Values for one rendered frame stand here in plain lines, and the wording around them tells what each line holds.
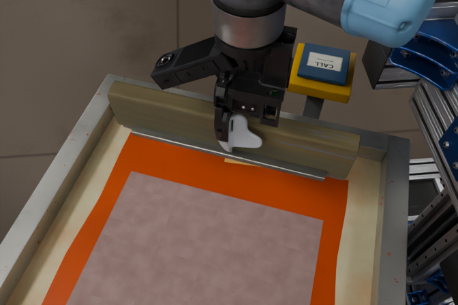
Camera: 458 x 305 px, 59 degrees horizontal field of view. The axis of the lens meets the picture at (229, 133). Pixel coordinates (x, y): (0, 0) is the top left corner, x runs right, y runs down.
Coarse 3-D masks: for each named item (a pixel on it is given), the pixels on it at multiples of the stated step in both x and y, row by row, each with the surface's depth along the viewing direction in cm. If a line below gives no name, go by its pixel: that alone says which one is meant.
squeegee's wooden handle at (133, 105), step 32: (128, 96) 57; (160, 96) 57; (160, 128) 61; (192, 128) 58; (256, 128) 54; (288, 128) 54; (320, 128) 54; (288, 160) 58; (320, 160) 56; (352, 160) 53
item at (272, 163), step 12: (132, 132) 62; (144, 132) 61; (156, 132) 61; (180, 144) 60; (192, 144) 60; (204, 144) 60; (216, 144) 60; (228, 156) 59; (240, 156) 59; (252, 156) 59; (276, 168) 58; (288, 168) 58; (300, 168) 58; (312, 168) 58
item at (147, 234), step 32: (128, 160) 73; (160, 160) 73; (192, 160) 73; (224, 160) 73; (128, 192) 69; (160, 192) 69; (192, 192) 69; (96, 224) 66; (128, 224) 66; (160, 224) 66; (192, 224) 66; (64, 256) 63; (96, 256) 63; (128, 256) 63; (160, 256) 63; (192, 256) 63; (64, 288) 60; (96, 288) 60; (128, 288) 60; (160, 288) 60; (192, 288) 60
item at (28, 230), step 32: (96, 96) 77; (192, 96) 77; (96, 128) 73; (352, 128) 73; (64, 160) 69; (384, 160) 70; (64, 192) 67; (384, 192) 65; (32, 224) 62; (384, 224) 62; (0, 256) 59; (32, 256) 62; (384, 256) 59; (0, 288) 57; (384, 288) 57
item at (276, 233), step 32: (224, 192) 69; (256, 192) 69; (288, 192) 69; (320, 192) 69; (224, 224) 66; (256, 224) 66; (288, 224) 66; (320, 224) 66; (224, 256) 63; (256, 256) 63; (288, 256) 63; (320, 256) 63; (224, 288) 60; (256, 288) 60; (288, 288) 60; (320, 288) 60
